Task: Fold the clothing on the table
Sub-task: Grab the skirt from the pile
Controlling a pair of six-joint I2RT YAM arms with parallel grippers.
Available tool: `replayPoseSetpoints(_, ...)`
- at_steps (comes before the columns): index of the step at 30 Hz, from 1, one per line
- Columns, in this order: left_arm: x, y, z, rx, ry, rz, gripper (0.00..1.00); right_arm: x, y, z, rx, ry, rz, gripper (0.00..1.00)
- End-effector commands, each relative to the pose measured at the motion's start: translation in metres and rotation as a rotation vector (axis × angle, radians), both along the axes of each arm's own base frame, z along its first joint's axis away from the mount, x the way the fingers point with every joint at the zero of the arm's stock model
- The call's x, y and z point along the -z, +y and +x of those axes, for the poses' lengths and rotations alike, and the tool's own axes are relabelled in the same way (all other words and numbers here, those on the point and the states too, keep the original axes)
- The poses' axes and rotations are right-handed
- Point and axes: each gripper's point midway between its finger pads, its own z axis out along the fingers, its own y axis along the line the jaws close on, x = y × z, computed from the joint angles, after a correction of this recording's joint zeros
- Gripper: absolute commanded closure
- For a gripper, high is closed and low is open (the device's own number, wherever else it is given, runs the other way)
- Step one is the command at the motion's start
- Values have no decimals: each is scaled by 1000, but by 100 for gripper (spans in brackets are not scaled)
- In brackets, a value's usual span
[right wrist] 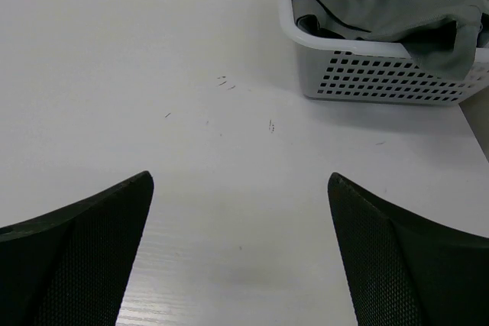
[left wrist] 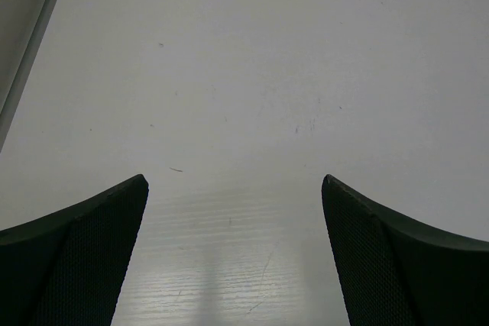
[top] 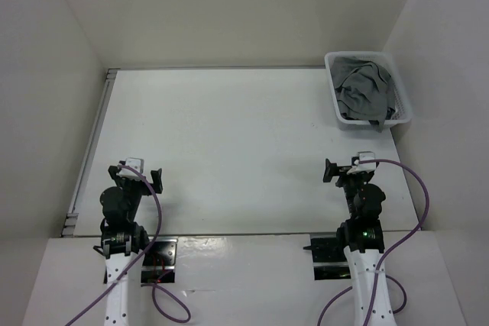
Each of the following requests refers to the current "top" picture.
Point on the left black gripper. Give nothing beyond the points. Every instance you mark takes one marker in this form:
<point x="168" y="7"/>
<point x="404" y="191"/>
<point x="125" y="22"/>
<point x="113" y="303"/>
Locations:
<point x="121" y="181"/>

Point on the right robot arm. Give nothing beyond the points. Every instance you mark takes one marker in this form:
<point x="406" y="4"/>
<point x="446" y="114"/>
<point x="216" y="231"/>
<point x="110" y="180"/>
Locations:
<point x="362" y="242"/>

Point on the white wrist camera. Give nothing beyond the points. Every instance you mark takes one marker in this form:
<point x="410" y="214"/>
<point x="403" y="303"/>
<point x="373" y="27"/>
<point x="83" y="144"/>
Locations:
<point x="131" y="168"/>
<point x="363" y="162"/>

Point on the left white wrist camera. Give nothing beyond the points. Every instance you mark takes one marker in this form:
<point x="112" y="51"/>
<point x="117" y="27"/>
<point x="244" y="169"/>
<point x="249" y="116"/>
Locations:
<point x="131" y="168"/>

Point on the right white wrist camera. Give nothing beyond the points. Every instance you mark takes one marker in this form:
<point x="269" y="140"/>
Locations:
<point x="363" y="162"/>

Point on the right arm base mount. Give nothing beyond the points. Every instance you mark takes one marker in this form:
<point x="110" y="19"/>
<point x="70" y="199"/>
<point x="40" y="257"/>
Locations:
<point x="329" y="261"/>

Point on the grey pleated skirt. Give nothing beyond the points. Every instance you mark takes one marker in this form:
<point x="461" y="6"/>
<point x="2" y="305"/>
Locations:
<point x="363" y="90"/>

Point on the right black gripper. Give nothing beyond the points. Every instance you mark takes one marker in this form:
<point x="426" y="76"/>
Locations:
<point x="331" y="169"/>

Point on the white plastic laundry basket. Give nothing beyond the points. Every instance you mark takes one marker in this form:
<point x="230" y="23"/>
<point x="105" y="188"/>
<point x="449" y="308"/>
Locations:
<point x="403" y="110"/>

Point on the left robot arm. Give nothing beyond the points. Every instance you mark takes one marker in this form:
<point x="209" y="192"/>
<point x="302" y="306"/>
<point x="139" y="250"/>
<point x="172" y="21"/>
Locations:
<point x="123" y="241"/>

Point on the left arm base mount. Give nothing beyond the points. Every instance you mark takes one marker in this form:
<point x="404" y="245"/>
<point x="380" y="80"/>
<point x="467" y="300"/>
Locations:
<point x="160" y="262"/>

